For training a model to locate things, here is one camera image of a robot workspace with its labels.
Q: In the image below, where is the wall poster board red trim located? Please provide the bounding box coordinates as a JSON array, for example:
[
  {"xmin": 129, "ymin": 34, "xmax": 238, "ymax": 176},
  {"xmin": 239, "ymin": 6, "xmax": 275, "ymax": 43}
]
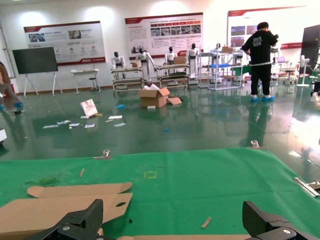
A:
[
  {"xmin": 124, "ymin": 12, "xmax": 204, "ymax": 60},
  {"xmin": 226, "ymin": 5, "xmax": 307, "ymax": 51},
  {"xmin": 23, "ymin": 20, "xmax": 106, "ymax": 66}
]

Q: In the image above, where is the black stool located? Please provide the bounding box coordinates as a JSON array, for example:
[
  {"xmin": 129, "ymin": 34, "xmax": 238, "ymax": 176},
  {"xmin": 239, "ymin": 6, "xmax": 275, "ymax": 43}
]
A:
[{"xmin": 89, "ymin": 76, "xmax": 103, "ymax": 94}]

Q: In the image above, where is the white desk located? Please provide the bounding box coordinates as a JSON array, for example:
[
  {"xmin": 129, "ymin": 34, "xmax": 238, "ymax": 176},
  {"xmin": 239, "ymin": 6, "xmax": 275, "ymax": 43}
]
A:
[{"xmin": 70, "ymin": 68, "xmax": 101, "ymax": 95}]

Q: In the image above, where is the white metal shelving rack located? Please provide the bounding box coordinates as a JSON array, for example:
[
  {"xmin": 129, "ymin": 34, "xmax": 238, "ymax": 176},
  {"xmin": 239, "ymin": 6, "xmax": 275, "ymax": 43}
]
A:
[{"xmin": 197, "ymin": 46, "xmax": 245, "ymax": 91}]

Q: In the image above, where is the open cardboard mailer box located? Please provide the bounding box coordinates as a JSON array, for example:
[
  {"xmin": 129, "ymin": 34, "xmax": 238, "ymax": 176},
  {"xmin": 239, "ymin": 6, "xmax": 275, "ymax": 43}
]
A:
[{"xmin": 0, "ymin": 181, "xmax": 134, "ymax": 240}]

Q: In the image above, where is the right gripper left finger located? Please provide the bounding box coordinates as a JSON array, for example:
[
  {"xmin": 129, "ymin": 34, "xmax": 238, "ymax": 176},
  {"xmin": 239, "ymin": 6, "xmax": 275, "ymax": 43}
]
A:
[{"xmin": 27, "ymin": 198, "xmax": 108, "ymax": 240}]

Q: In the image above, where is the black display on stand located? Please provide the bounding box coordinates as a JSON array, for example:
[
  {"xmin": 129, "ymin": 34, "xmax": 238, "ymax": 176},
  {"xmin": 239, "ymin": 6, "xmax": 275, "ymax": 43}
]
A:
[{"xmin": 11, "ymin": 46, "xmax": 63, "ymax": 97}]

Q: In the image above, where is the white standing fan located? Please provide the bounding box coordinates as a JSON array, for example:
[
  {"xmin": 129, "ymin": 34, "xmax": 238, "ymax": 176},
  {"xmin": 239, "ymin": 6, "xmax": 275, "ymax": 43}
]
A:
[{"xmin": 296, "ymin": 54, "xmax": 312, "ymax": 88}]

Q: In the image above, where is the green table cloth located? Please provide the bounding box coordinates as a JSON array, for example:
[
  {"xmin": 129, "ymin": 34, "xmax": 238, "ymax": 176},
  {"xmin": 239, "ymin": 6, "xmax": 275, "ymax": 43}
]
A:
[{"xmin": 0, "ymin": 147, "xmax": 320, "ymax": 240}]

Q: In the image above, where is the white humanoid robot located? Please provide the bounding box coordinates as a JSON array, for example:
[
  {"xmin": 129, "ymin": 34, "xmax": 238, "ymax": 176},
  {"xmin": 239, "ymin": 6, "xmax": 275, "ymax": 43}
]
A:
[
  {"xmin": 214, "ymin": 42, "xmax": 223, "ymax": 60},
  {"xmin": 135, "ymin": 47, "xmax": 157, "ymax": 82},
  {"xmin": 164, "ymin": 46, "xmax": 177, "ymax": 66},
  {"xmin": 111, "ymin": 51, "xmax": 126, "ymax": 78},
  {"xmin": 187, "ymin": 42, "xmax": 200, "ymax": 85}
]

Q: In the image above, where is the short wooden piece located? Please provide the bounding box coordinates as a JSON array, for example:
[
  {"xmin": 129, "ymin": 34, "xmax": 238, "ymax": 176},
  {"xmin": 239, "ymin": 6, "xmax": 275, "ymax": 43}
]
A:
[{"xmin": 201, "ymin": 216, "xmax": 213, "ymax": 229}]

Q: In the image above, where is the black wall panel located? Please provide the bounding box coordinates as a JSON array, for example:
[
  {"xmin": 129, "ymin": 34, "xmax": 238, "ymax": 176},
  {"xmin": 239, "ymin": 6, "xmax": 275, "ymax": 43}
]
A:
[{"xmin": 299, "ymin": 24, "xmax": 320, "ymax": 70}]

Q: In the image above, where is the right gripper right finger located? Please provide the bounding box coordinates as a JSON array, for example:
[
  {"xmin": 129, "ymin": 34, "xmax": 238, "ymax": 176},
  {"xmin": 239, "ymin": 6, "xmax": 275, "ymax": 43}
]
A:
[{"xmin": 242, "ymin": 200, "xmax": 320, "ymax": 240}]

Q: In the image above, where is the metal shelf cart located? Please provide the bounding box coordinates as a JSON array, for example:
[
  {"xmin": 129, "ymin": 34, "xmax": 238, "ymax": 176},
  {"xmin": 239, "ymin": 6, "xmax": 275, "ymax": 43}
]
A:
[
  {"xmin": 111, "ymin": 66, "xmax": 145, "ymax": 95},
  {"xmin": 156, "ymin": 63, "xmax": 190, "ymax": 90}
]

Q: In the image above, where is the white shopping bag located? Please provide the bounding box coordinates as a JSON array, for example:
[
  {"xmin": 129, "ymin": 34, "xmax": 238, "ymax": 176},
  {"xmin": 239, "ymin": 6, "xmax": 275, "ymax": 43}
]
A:
[{"xmin": 79, "ymin": 98, "xmax": 98, "ymax": 118}]

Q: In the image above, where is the standing person black t-shirt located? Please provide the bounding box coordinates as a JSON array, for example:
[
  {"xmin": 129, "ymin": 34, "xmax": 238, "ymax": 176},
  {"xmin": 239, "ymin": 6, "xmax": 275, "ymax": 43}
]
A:
[{"xmin": 241, "ymin": 21, "xmax": 280, "ymax": 103}]

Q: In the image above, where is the woman in brown shirt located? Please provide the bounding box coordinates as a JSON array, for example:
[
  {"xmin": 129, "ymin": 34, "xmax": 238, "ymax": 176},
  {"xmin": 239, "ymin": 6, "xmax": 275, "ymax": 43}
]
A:
[{"xmin": 0, "ymin": 61, "xmax": 25, "ymax": 112}]

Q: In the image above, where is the large open cardboard carton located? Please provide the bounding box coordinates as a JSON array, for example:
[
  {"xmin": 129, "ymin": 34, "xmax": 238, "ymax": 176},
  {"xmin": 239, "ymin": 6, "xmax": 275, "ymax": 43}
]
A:
[{"xmin": 138, "ymin": 83, "xmax": 171, "ymax": 108}]

